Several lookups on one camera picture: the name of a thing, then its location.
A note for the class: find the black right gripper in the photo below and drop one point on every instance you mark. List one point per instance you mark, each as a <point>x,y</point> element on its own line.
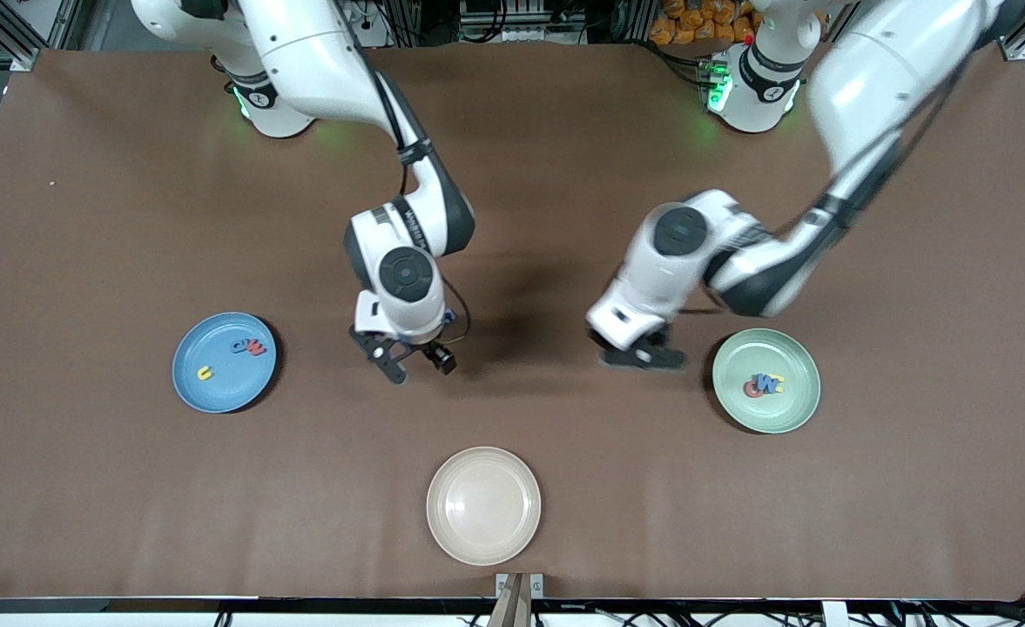
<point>431,347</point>

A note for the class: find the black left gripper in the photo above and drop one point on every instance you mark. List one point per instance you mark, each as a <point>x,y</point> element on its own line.
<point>657,338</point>

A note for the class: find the red letter Q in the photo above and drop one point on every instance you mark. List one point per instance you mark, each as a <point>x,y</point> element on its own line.
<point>747,389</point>

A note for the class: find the red letter m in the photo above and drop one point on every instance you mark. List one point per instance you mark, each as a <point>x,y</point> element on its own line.
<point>257,349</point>

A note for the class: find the blue letter W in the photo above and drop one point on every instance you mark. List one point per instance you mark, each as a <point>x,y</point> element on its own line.
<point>766,383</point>

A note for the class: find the yellow letter H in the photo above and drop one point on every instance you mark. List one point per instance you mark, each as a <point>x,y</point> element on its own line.
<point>779,378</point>

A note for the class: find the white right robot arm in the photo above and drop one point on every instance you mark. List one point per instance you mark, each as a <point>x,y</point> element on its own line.
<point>303,52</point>

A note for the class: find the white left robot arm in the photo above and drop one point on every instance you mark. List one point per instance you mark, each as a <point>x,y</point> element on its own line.
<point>878,78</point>

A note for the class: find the light green plate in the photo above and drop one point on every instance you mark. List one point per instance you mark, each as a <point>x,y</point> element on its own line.
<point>791,409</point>

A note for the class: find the blue plate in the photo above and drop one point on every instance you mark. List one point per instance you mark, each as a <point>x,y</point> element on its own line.
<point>225,387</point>

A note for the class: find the beige plate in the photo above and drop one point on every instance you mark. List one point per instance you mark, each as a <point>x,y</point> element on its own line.
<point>483,505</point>

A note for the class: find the brown table mat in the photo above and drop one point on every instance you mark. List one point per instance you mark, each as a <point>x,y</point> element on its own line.
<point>129,488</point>

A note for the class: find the orange snack bag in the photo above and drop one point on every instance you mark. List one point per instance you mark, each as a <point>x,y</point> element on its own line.
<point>695,22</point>

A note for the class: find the long white power strip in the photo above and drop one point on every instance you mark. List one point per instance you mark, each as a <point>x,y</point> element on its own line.
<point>521,35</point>

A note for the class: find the grey metal mount bracket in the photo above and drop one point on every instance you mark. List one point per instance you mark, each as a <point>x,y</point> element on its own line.
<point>536,587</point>

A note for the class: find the tan mount pole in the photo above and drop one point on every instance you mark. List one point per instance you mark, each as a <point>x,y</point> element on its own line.
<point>512,610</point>

